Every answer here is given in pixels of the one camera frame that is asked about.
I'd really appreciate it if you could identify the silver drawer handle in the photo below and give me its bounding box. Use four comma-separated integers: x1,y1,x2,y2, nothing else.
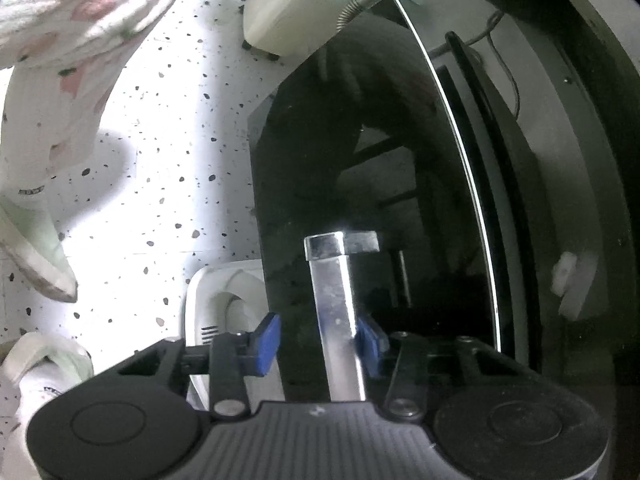
304,231,381,402

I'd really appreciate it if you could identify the black glossy drawer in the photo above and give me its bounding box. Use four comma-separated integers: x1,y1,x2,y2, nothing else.
248,13,494,401

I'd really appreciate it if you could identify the white round floor appliance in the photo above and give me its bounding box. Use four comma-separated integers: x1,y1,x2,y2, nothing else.
183,259,285,412

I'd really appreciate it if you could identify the white plastic knob under counter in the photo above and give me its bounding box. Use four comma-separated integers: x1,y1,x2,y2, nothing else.
550,252,598,321

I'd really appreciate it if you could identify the cream laundry basket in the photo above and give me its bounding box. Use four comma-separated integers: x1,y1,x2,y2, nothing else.
243,0,340,58

